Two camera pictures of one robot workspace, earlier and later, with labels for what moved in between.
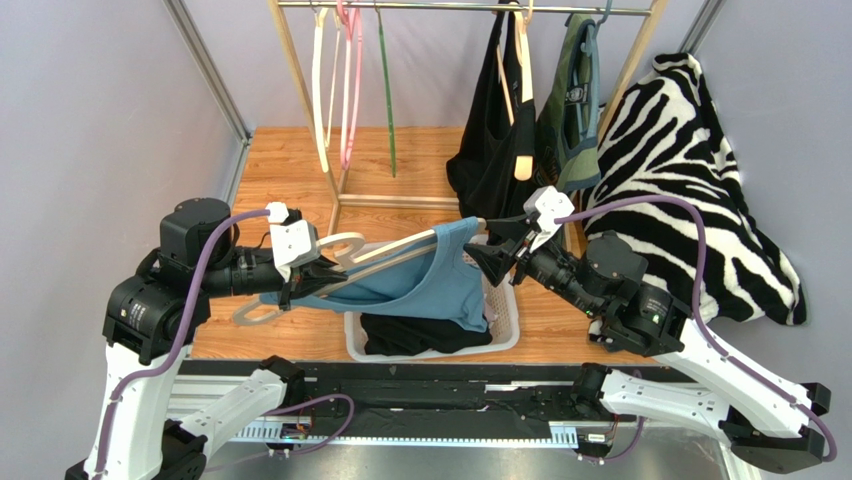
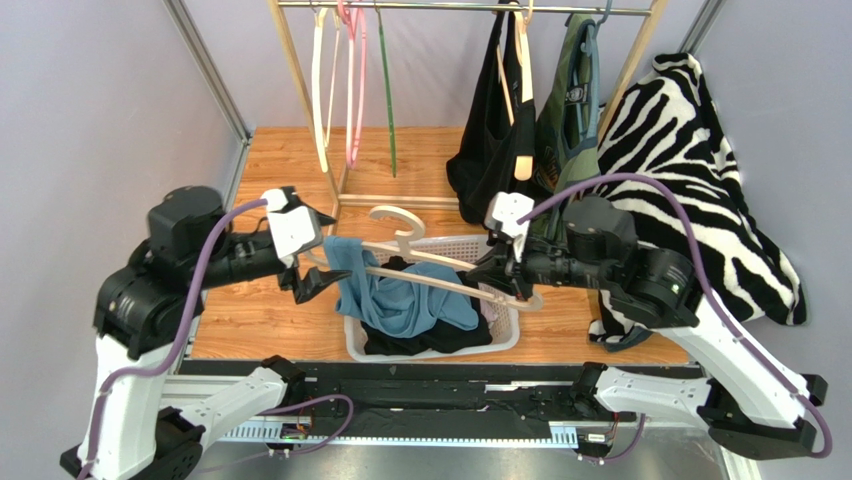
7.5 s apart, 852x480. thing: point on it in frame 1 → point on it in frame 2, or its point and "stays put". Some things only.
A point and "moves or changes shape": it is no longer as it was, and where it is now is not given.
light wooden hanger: x=523 y=164 stays put
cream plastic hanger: x=319 y=17 stays put
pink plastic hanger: x=344 y=13 stays put
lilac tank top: x=489 y=312 stays put
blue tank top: x=438 y=280 moves or changes shape
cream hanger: x=341 y=249 → x=392 y=229
